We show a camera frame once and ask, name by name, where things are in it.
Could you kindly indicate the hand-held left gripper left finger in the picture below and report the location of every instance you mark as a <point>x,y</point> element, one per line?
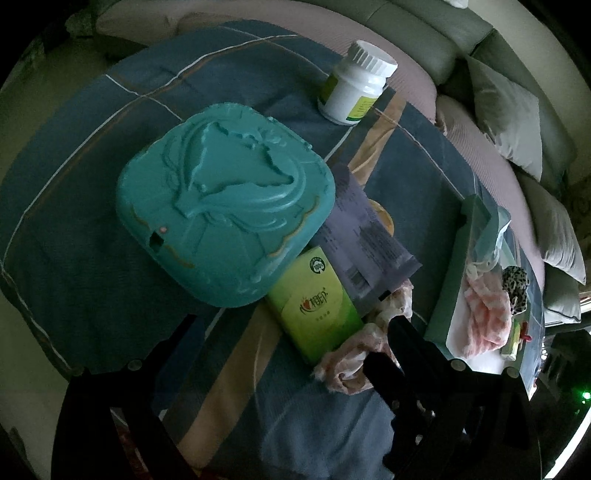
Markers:
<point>182,341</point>

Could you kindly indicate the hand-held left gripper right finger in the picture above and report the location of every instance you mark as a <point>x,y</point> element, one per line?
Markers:
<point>415,346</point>

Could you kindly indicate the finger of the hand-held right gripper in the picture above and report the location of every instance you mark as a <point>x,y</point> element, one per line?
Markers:
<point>392,383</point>

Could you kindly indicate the pink cloth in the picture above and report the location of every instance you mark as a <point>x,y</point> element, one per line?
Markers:
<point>355,350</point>

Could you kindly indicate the white tray with green rim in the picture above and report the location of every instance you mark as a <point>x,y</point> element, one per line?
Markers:
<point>448,286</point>

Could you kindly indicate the small red item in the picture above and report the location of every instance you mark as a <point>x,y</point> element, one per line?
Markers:
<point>525,337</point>

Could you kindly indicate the light blue cloth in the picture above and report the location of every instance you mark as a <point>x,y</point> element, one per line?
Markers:
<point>489,235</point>

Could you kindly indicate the pink striped towel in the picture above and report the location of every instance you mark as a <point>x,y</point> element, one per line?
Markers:
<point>485,318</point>

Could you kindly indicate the green tissue pack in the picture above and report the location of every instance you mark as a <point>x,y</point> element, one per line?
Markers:
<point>309,304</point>

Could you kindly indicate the leopard print scrunchie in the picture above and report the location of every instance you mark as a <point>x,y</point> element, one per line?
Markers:
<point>515,281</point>

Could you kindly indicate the purple flat packet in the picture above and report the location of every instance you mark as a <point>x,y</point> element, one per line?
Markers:
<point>364,235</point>

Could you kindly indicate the teal embossed plastic box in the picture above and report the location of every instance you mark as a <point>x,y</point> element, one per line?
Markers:
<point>221,207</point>

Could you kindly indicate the grey-green sofa cushion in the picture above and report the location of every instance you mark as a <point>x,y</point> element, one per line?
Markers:
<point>554,230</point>

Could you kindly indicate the blue plaid blanket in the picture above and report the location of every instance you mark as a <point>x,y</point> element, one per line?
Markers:
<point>92,184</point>

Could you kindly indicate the pink seat cover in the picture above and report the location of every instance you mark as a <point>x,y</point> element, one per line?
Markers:
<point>415,87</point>
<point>480,147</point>

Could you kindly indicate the grey square pillow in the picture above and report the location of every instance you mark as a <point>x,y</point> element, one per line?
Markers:
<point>508,120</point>

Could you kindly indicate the white pill bottle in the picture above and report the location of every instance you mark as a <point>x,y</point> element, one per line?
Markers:
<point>351,92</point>

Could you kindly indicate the grey-green sofa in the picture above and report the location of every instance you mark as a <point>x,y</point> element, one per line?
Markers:
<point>415,41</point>

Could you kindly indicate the white rounded object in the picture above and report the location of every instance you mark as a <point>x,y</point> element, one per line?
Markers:
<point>457,2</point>

